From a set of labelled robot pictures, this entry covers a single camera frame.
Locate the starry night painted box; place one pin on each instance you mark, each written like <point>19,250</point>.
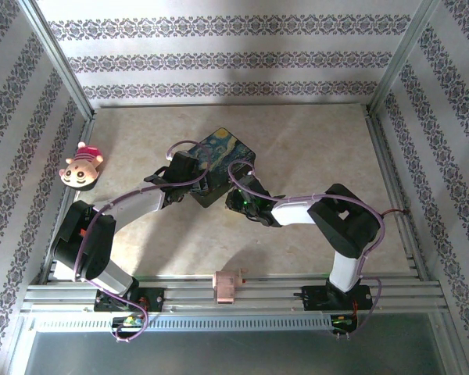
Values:
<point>228,150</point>

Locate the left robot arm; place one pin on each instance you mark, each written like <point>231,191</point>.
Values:
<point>133,203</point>

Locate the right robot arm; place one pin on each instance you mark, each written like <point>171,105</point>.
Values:
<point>293,211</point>

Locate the pink plastic device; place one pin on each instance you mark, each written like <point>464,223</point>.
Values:
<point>226,287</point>

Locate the pink plush doll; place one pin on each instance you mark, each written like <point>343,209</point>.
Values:
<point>80,170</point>

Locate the small circuit board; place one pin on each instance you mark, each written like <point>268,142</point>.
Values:
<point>129,321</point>
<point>342,321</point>

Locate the grey metal sheet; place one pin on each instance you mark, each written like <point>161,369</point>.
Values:
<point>234,355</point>

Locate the aluminium table edge rail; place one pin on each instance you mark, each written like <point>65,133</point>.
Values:
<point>230,105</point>
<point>383,156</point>
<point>86,131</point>

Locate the wide aluminium mounting rail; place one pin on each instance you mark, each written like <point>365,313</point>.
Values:
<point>266,295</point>

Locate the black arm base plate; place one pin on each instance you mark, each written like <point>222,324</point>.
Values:
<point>312,297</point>
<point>156,298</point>

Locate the aluminium frame post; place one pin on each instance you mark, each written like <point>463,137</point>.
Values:
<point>404,58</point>
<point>58,58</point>

